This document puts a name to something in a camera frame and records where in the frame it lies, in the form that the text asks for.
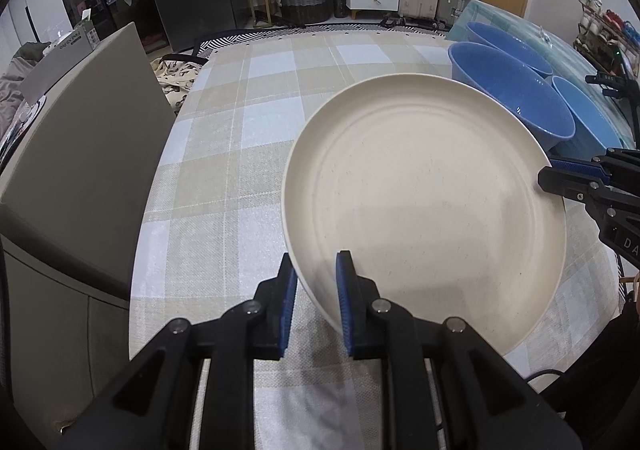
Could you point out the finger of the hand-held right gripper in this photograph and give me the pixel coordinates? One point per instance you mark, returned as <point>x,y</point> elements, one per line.
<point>565,182</point>
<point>575,163</point>

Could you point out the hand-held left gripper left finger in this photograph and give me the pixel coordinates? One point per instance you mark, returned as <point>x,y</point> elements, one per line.
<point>285,310</point>

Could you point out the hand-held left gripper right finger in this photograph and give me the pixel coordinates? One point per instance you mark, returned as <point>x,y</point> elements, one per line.
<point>345,300</point>

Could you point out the light blue bowl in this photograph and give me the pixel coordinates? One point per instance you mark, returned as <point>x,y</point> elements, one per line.
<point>585,114</point>

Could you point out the cream plate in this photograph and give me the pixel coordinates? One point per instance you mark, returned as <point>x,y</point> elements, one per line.
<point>425,190</point>

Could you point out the small wrapped white roll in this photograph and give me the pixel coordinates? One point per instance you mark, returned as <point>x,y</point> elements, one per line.
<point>543,33</point>

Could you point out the shoe rack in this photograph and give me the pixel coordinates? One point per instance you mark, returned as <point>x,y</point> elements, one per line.
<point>605,27</point>

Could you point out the patterned tote bag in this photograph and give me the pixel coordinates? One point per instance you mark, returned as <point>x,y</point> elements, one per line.
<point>175,79</point>

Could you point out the black and white rug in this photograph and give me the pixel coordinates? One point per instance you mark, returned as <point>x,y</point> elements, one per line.
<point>235,37</point>

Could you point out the dark water bottle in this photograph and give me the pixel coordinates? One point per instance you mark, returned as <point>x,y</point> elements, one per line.
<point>339,4</point>

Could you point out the grey cardboard box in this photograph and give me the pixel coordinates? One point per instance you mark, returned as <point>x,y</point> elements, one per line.
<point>70,44</point>

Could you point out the grey duvet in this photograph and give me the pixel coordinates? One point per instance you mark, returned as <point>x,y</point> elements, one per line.
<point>20,59</point>

